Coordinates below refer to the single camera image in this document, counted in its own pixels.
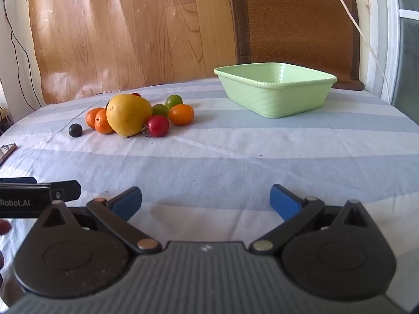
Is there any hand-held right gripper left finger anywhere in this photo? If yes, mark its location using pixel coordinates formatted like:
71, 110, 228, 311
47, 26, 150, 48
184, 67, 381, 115
33, 186, 162, 255

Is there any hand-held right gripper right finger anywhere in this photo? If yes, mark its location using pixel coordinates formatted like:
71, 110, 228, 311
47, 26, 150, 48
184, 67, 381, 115
250, 185, 377, 255

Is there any orange tangerine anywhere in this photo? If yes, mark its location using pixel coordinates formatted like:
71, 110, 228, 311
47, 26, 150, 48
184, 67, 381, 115
86, 107, 104, 129
94, 108, 116, 135

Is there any large yellow citrus fruit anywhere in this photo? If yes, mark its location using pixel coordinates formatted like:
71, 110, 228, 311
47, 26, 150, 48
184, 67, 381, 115
106, 93, 153, 137

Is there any green cherry tomato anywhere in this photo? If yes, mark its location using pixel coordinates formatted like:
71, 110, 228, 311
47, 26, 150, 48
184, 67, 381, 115
164, 94, 183, 110
151, 104, 170, 119

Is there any light green plastic basin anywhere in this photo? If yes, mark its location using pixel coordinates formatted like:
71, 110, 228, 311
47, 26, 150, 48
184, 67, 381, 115
214, 62, 338, 119

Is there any orange cherry tomato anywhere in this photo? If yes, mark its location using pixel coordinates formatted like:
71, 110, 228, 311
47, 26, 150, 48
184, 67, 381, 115
169, 103, 195, 126

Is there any metal tool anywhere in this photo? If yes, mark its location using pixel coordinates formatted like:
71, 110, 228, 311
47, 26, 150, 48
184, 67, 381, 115
0, 143, 18, 168

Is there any wood-pattern vinyl sheet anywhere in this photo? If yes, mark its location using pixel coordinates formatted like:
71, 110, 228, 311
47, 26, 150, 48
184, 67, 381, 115
25, 0, 237, 104

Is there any brown woven seat mat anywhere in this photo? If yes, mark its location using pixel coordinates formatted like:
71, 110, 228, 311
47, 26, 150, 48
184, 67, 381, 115
229, 0, 366, 91

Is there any white framed glass door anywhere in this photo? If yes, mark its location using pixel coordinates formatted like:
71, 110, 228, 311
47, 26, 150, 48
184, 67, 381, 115
381, 0, 419, 123

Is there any thin black cable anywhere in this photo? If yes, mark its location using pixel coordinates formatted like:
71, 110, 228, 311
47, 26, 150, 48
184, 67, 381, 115
0, 0, 42, 111

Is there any white power cable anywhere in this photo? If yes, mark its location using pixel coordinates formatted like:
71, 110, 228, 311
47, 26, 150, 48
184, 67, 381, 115
321, 0, 392, 103

